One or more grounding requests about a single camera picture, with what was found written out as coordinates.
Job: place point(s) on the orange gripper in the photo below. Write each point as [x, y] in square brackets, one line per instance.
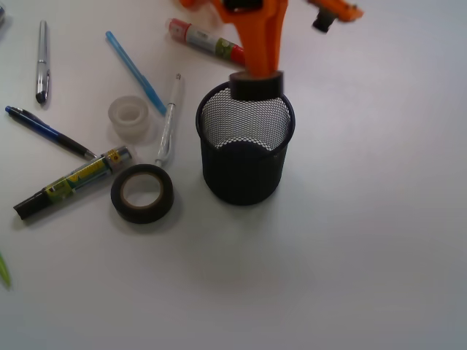
[249, 18]

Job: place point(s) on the small black tape roll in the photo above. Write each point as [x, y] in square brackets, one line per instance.
[245, 87]

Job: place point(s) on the black mesh pen holder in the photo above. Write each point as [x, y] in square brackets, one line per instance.
[243, 145]

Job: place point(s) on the translucent white tape roll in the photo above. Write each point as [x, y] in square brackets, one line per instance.
[129, 116]

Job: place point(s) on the large black tape roll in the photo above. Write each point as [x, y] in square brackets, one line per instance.
[142, 194]

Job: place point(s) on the light blue pen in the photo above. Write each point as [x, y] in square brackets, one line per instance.
[140, 78]

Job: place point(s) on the white clear pen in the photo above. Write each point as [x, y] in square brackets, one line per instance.
[165, 145]

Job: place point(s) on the silver metal pen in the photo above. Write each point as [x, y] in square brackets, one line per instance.
[42, 66]

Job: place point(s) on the blue black ballpoint pen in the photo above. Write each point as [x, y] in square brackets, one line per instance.
[38, 126]

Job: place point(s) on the green pen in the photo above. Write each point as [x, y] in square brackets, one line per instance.
[4, 273]

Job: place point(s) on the red green marker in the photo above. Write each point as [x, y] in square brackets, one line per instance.
[200, 39]

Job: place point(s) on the black green marker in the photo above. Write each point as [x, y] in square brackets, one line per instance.
[98, 168]

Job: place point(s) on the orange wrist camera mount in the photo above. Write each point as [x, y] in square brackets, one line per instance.
[331, 10]

